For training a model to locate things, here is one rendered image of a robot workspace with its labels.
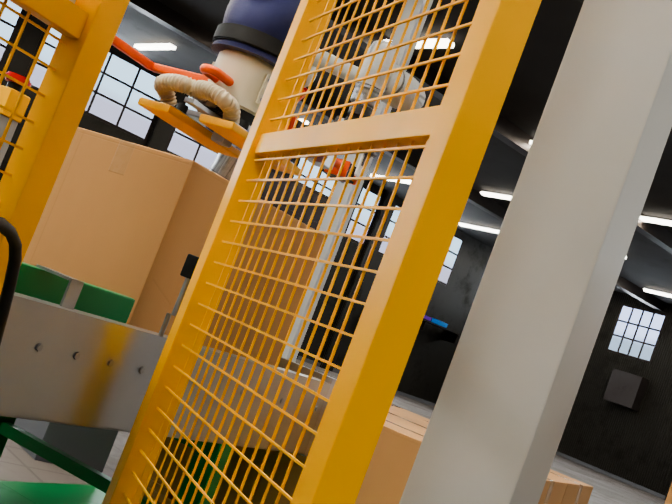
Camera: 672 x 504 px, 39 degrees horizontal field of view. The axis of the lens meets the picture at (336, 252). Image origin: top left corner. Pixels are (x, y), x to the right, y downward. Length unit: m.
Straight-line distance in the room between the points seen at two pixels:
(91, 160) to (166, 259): 0.32
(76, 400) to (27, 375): 0.14
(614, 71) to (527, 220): 0.26
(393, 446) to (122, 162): 0.98
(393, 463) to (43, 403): 1.07
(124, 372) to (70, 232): 0.48
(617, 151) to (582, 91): 0.12
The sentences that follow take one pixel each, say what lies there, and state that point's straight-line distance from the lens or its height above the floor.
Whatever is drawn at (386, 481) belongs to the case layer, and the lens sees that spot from 2.47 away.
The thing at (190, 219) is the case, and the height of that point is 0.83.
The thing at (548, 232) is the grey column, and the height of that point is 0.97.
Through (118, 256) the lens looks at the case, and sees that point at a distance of 2.06.
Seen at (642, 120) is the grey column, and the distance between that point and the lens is 1.49.
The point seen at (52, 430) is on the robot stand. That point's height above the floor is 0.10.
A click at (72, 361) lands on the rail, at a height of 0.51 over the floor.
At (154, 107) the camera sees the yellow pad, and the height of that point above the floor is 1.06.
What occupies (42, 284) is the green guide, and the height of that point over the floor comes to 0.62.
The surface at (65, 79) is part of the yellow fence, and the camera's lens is 1.39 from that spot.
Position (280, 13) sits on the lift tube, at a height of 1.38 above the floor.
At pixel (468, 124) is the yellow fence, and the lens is 1.07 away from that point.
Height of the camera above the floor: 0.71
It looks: 5 degrees up
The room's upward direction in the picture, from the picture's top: 21 degrees clockwise
